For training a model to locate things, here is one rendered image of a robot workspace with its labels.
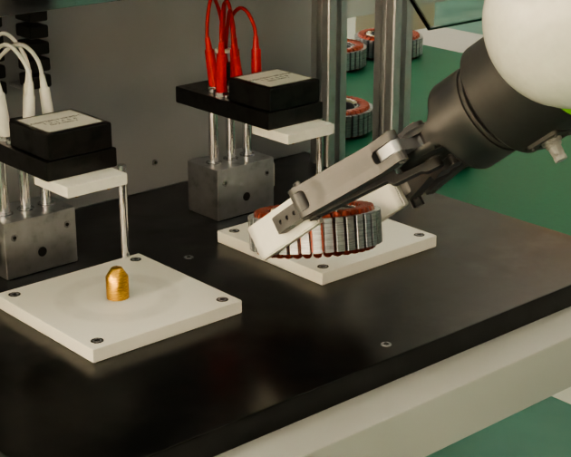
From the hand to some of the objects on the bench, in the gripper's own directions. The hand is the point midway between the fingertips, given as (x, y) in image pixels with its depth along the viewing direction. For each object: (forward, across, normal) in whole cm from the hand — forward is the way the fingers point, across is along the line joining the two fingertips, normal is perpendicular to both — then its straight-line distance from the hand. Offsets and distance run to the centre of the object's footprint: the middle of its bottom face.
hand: (317, 224), depth 111 cm
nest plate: (+15, -11, +1) cm, 18 cm away
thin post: (+15, +20, +6) cm, 26 cm away
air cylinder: (+21, +15, +10) cm, 28 cm away
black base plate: (+15, +2, 0) cm, 15 cm away
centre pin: (+14, -11, +2) cm, 18 cm away
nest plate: (+10, +13, +1) cm, 17 cm away
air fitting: (+25, -13, +10) cm, 30 cm away
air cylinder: (+26, -9, +10) cm, 29 cm away
